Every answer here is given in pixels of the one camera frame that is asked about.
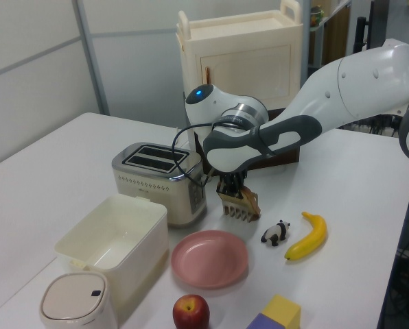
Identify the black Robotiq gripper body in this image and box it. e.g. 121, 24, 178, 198
219, 169, 249, 189

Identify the brown bread slice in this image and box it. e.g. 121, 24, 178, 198
240, 186, 261, 222

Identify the silver two-slot toaster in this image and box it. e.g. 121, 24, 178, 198
110, 142, 208, 230

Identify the metal toast rack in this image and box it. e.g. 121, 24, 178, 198
218, 191, 260, 224

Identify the panda figurine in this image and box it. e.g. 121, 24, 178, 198
261, 220, 292, 247

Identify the pink plate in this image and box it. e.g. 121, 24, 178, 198
171, 230, 249, 289

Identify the yellow banana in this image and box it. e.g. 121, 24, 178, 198
284, 211, 328, 262

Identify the cream plastic storage box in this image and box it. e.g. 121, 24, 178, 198
54, 194, 170, 325

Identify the cream wooden cabinet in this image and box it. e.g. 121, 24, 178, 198
176, 0, 303, 145

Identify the yellow foam block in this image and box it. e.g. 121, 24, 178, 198
261, 293, 301, 329

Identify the red apple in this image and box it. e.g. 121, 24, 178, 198
172, 294, 211, 329

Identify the purple foam block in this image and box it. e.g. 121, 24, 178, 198
245, 312, 286, 329

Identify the wooden background shelf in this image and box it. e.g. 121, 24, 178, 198
309, 0, 353, 69

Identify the small white lidded bin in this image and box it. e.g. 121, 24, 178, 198
38, 271, 119, 329

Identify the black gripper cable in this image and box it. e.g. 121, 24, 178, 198
172, 121, 277, 188

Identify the black stand post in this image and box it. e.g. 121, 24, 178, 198
353, 0, 375, 54

